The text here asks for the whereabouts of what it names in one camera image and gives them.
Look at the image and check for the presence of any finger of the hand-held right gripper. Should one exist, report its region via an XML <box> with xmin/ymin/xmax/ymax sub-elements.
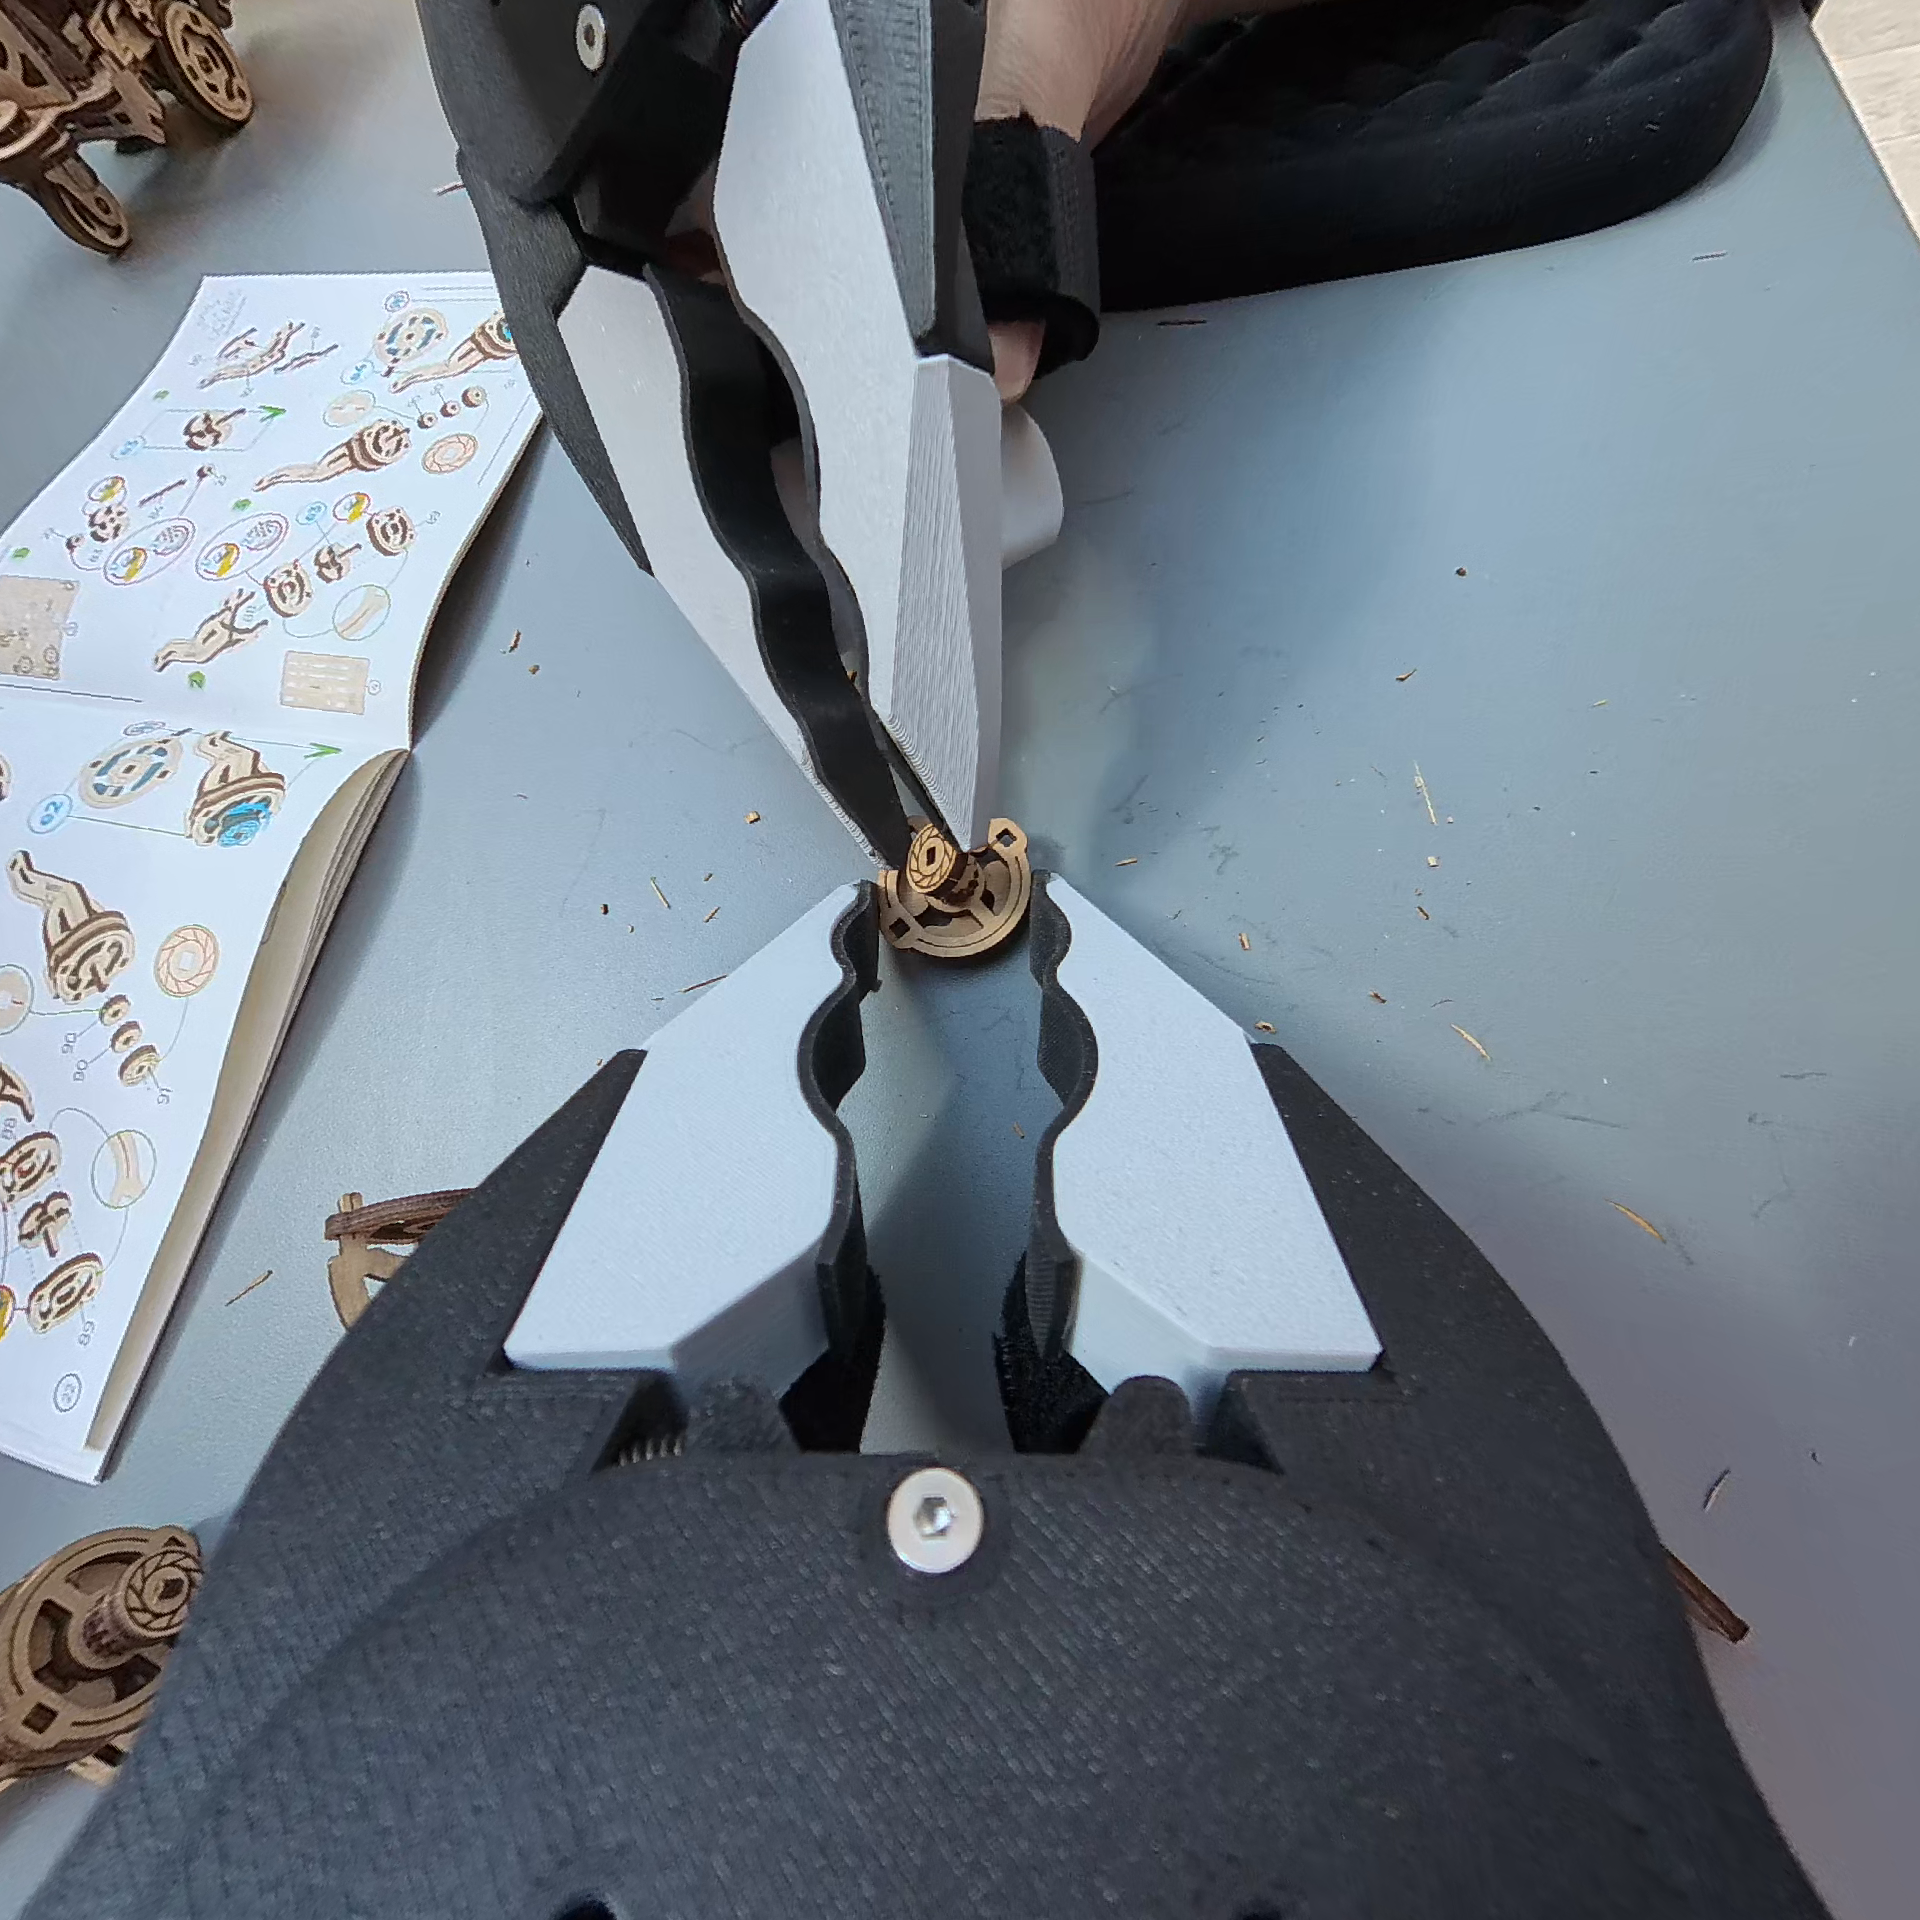
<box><xmin>562</xmin><ymin>262</ymin><xmax>921</xmax><ymax>869</ymax></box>
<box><xmin>713</xmin><ymin>0</ymin><xmax>1009</xmax><ymax>823</ymax></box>

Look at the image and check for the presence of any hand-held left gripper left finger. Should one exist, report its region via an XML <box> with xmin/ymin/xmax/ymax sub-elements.
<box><xmin>506</xmin><ymin>882</ymin><xmax>884</xmax><ymax>1450</ymax></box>

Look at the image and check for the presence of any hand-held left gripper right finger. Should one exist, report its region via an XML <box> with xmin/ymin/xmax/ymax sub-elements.
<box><xmin>997</xmin><ymin>869</ymin><xmax>1387</xmax><ymax>1450</ymax></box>

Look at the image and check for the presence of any small wooden gear wheel part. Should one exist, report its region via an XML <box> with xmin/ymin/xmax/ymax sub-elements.
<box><xmin>876</xmin><ymin>815</ymin><xmax>1038</xmax><ymax>961</ymax></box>

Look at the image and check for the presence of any assembled wooden model vehicle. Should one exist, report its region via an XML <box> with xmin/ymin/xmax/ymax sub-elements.
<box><xmin>0</xmin><ymin>0</ymin><xmax>259</xmax><ymax>259</ymax></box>

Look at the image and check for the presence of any model assembly instruction booklet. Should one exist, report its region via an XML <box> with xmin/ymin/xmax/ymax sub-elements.
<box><xmin>0</xmin><ymin>270</ymin><xmax>546</xmax><ymax>1488</ymax></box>

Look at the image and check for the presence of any person's right hand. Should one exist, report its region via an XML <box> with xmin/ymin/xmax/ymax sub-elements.
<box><xmin>975</xmin><ymin>0</ymin><xmax>1194</xmax><ymax>400</ymax></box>

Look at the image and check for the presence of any black quilted cushion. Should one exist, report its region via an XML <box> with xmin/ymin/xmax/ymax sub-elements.
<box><xmin>1080</xmin><ymin>0</ymin><xmax>1780</xmax><ymax>318</ymax></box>

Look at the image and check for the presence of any dark wooden stick scrap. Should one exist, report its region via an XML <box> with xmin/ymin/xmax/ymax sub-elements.
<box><xmin>1663</xmin><ymin>1547</ymin><xmax>1752</xmax><ymax>1643</ymax></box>

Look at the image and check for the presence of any large wooden wheel assembly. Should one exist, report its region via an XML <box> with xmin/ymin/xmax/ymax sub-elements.
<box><xmin>0</xmin><ymin>1525</ymin><xmax>204</xmax><ymax>1787</ymax></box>

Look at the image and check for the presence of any curved wooden frame part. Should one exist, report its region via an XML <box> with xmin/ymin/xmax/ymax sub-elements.
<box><xmin>325</xmin><ymin>1188</ymin><xmax>481</xmax><ymax>1330</ymax></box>

